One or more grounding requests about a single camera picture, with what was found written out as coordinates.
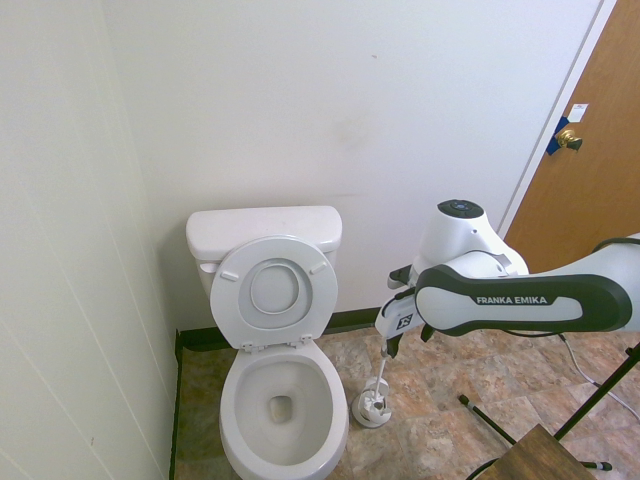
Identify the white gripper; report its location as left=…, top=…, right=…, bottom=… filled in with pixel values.
left=374, top=292, right=419, bottom=361

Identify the white toilet brush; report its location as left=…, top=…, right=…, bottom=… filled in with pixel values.
left=364, top=337, right=391, bottom=416

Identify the white toilet brush holder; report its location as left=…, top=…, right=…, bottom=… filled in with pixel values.
left=352, top=377, right=394, bottom=429

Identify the white toilet tank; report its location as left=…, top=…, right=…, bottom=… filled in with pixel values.
left=192, top=247, right=342, bottom=307

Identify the white toilet seat lid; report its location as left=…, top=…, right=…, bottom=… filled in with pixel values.
left=209, top=234, right=340, bottom=354

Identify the white toilet bowl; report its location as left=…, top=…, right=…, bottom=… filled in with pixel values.
left=218, top=342, right=350, bottom=480

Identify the white toilet tank lid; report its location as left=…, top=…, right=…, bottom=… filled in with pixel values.
left=185, top=205, right=345, bottom=262

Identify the dark wooden table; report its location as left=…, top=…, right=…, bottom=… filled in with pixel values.
left=492, top=423, right=609, bottom=480

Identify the brown wooden door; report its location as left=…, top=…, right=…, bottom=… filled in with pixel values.
left=503, top=0, right=640, bottom=275

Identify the blue tape strip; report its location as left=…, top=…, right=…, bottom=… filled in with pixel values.
left=545, top=115, right=574, bottom=157

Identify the brass door knob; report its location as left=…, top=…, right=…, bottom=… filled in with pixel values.
left=556, top=128, right=585, bottom=153

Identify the black camera tripod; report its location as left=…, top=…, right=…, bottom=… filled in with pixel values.
left=458, top=342, right=640, bottom=473

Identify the white floor cable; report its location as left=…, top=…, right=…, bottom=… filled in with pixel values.
left=558, top=333, right=640, bottom=417

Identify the white door frame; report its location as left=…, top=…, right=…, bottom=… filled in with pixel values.
left=497, top=0, right=621, bottom=236

